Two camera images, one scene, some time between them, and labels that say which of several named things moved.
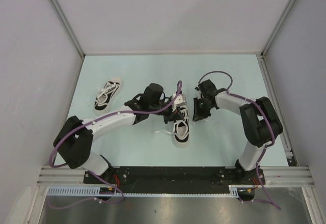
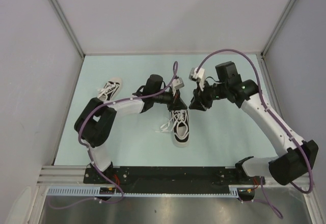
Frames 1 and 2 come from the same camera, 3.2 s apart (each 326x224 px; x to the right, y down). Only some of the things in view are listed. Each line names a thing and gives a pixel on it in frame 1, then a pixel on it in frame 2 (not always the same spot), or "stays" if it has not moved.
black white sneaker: [107, 95] stays
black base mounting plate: [173, 180] stays
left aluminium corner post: [62, 17] stays
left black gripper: [172, 115] → [175, 102]
